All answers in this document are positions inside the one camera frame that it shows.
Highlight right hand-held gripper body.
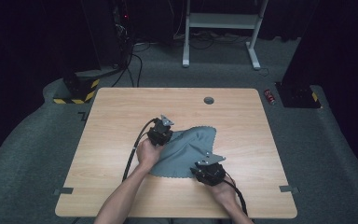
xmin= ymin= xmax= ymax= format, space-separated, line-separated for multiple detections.
xmin=193 ymin=151 xmax=227 ymax=188

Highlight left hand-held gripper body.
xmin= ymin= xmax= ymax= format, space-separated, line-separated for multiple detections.
xmin=146 ymin=114 xmax=175 ymax=147

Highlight grey cloth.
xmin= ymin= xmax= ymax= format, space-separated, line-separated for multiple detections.
xmin=148 ymin=125 xmax=218 ymax=179

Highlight person's right hand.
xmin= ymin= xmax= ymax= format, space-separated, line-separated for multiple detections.
xmin=209 ymin=175 xmax=239 ymax=203

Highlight person's left hand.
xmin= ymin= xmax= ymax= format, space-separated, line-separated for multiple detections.
xmin=135 ymin=137 xmax=166 ymax=173

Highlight grey tape strip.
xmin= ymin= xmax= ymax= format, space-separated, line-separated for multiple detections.
xmin=279 ymin=185 xmax=300 ymax=194
xmin=53 ymin=187 xmax=75 ymax=196

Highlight yellow-black striped stand base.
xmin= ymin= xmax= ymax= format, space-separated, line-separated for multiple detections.
xmin=52 ymin=72 xmax=102 ymax=105

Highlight red can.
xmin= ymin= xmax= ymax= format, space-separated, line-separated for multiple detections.
xmin=263 ymin=89 xmax=277 ymax=106

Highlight black stand base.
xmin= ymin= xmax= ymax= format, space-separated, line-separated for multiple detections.
xmin=274 ymin=81 xmax=323 ymax=109

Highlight dark equipment with red light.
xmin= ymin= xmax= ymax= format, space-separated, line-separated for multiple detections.
xmin=111 ymin=0 xmax=134 ymax=45

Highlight white metal stand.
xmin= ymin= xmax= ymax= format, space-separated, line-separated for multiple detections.
xmin=182 ymin=0 xmax=269 ymax=71

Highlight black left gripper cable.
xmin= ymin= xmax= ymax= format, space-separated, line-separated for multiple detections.
xmin=121 ymin=118 xmax=158 ymax=183

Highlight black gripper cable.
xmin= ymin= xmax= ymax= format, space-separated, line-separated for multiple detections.
xmin=121 ymin=118 xmax=158 ymax=183
xmin=223 ymin=171 xmax=250 ymax=217

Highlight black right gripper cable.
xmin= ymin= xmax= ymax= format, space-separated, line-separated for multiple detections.
xmin=223 ymin=171 xmax=250 ymax=217

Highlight black floor cables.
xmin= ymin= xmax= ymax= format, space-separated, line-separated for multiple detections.
xmin=111 ymin=41 xmax=152 ymax=89

